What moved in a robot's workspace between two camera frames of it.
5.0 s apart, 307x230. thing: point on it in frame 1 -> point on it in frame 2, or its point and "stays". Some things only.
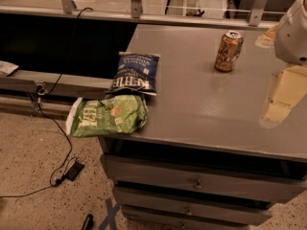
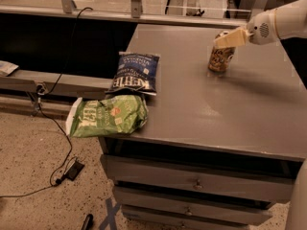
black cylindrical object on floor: (88, 221) stays
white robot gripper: (293, 37) -> (261, 29)
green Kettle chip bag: (122, 112) stays
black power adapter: (74, 171) stays
